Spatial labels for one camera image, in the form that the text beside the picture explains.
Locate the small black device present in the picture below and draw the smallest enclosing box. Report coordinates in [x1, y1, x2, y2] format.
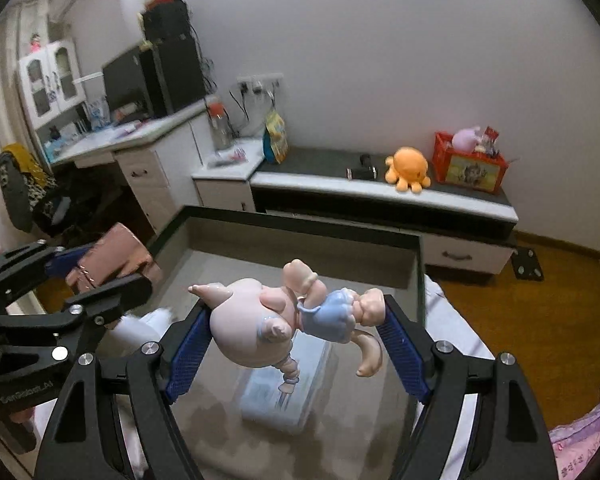
[346, 154, 378, 181]

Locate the light blue pack in box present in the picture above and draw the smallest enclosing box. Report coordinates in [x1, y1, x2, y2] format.
[240, 340, 331, 433]

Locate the white desk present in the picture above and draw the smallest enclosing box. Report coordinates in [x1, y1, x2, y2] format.
[50, 95, 218, 236]

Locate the white soft toy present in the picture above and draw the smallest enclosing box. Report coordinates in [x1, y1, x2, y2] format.
[115, 307, 176, 356]

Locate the pink printed quilt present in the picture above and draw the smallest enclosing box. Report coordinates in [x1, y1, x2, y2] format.
[550, 400, 600, 480]

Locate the black monitor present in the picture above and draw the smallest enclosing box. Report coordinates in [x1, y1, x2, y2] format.
[101, 42, 156, 121]

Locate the red storage crate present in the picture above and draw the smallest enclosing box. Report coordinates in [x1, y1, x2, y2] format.
[432, 131, 510, 196]

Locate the low white tv cabinet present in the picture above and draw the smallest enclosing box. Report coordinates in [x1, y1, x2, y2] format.
[250, 147, 520, 276]

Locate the black metal bracket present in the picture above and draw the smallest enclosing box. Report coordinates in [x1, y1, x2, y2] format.
[512, 247, 545, 281]

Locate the office chair with clothes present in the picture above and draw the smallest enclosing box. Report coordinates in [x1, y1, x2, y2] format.
[0, 142, 76, 238]

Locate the pink storage box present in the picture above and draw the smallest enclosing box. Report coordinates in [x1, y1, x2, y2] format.
[147, 205, 426, 480]

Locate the black computer tower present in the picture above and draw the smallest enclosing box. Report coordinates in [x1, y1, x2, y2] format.
[140, 35, 207, 116]

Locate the water bottle with red cap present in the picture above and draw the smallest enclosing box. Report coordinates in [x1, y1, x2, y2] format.
[207, 101, 233, 151]

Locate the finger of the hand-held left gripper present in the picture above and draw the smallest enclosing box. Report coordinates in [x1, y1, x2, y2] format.
[0, 241, 96, 311]
[0, 274, 153, 346]

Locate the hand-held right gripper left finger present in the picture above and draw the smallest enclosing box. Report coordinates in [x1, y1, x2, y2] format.
[32, 304, 216, 480]

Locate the white side cabinet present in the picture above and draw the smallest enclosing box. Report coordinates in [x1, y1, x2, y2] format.
[191, 137, 266, 213]

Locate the white wall socket strip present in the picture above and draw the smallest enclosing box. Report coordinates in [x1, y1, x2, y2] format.
[237, 72, 285, 96]

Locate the white striped bedsheet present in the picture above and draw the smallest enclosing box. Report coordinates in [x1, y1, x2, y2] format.
[30, 275, 551, 480]

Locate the black speaker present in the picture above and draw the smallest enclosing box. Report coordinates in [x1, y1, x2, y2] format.
[141, 0, 191, 43]

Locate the orange octopus plush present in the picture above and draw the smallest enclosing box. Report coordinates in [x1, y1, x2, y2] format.
[384, 146, 432, 194]

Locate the pink wallet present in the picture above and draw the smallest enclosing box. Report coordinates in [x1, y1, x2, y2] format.
[65, 223, 163, 306]

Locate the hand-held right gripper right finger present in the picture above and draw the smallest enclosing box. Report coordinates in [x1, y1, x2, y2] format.
[380, 294, 553, 480]

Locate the yellow blue snack bag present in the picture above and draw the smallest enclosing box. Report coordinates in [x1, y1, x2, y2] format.
[262, 110, 289, 164]

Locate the white hutch cabinet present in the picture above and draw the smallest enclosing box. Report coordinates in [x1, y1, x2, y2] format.
[17, 40, 88, 131]

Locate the pink plush toy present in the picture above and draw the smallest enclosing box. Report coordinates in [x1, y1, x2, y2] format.
[452, 127, 488, 152]

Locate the pink pig doll figure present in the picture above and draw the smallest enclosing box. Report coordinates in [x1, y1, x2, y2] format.
[188, 259, 388, 408]

